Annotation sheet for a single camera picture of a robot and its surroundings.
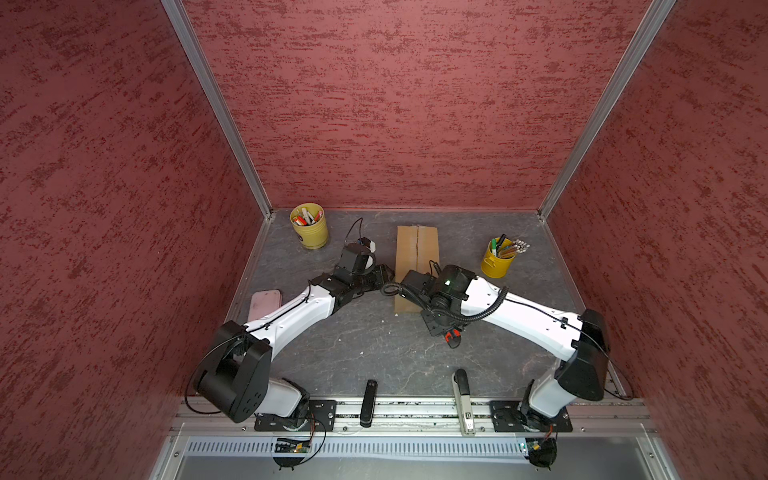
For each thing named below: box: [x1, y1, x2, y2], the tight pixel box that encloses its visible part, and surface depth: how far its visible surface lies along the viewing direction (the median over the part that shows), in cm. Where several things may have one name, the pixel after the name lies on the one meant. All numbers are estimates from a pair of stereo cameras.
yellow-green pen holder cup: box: [289, 202, 329, 250], surface depth 102 cm
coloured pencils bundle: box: [501, 238, 531, 258], surface depth 90 cm
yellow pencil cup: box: [481, 237, 516, 279], surface depth 99 cm
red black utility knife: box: [444, 328, 461, 349], surface depth 72 cm
